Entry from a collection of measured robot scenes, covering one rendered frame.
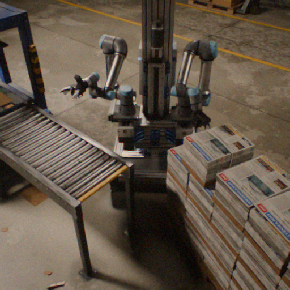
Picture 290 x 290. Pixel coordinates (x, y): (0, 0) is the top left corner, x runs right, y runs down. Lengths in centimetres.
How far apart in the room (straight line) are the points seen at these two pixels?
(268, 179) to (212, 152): 37
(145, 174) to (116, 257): 81
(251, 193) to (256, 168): 21
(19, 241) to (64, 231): 37
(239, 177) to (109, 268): 135
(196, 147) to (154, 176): 106
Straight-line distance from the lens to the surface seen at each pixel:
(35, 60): 324
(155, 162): 336
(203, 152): 217
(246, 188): 199
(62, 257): 298
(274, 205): 194
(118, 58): 265
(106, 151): 258
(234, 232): 215
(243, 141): 232
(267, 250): 194
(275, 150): 410
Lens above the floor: 243
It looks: 39 degrees down
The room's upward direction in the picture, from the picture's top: straight up
